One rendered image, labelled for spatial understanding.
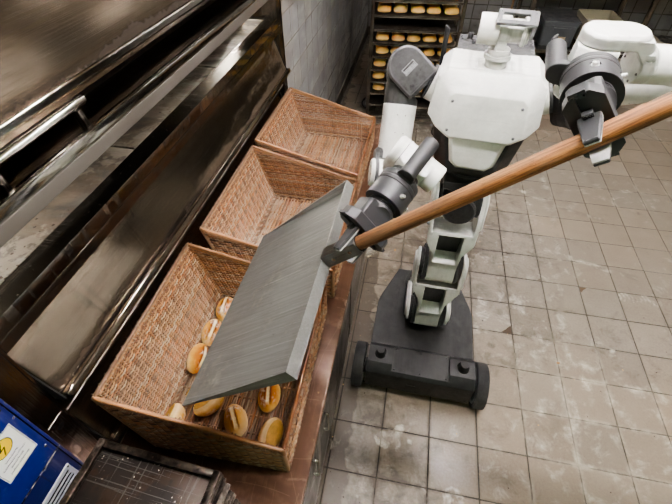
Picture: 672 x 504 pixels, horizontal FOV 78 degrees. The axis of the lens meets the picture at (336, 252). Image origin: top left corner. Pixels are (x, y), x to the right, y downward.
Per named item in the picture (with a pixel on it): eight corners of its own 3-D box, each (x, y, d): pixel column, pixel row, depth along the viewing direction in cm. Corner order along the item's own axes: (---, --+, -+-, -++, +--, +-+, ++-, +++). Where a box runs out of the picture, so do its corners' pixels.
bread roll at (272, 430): (289, 423, 119) (276, 424, 123) (273, 411, 116) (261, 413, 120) (276, 458, 113) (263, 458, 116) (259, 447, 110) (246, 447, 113)
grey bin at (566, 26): (536, 45, 433) (544, 20, 416) (529, 30, 467) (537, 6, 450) (572, 48, 428) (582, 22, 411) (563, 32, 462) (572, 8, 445)
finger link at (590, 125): (579, 149, 57) (578, 124, 60) (606, 139, 55) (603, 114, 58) (575, 140, 56) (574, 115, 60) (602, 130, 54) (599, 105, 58)
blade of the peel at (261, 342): (354, 186, 107) (347, 179, 106) (297, 380, 70) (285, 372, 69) (264, 236, 128) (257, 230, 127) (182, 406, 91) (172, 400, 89)
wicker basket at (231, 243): (212, 281, 161) (195, 228, 141) (258, 193, 199) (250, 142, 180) (335, 300, 154) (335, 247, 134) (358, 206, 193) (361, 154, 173)
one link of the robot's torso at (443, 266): (416, 256, 172) (435, 170, 136) (460, 263, 170) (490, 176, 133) (413, 287, 163) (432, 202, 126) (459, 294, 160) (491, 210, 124)
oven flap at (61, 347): (60, 396, 92) (-20, 347, 80) (283, 73, 215) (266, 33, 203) (73, 396, 91) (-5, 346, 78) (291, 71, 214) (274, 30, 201)
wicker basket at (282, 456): (126, 443, 118) (84, 400, 98) (203, 291, 157) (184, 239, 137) (291, 476, 112) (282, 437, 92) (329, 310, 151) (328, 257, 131)
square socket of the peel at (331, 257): (365, 241, 85) (356, 231, 83) (363, 254, 82) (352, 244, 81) (333, 256, 90) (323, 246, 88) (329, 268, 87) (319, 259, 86)
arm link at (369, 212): (366, 249, 92) (397, 209, 95) (393, 255, 84) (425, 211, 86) (330, 211, 86) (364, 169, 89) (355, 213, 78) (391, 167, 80)
